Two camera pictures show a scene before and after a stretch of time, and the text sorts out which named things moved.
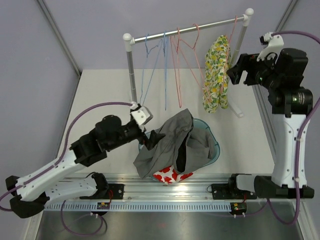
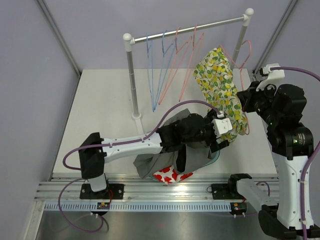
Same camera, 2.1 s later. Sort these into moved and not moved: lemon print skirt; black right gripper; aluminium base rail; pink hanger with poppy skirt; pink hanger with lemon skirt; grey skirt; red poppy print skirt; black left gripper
Moved: lemon print skirt; black right gripper; pink hanger with poppy skirt; black left gripper; pink hanger with lemon skirt
Not moved: red poppy print skirt; grey skirt; aluminium base rail
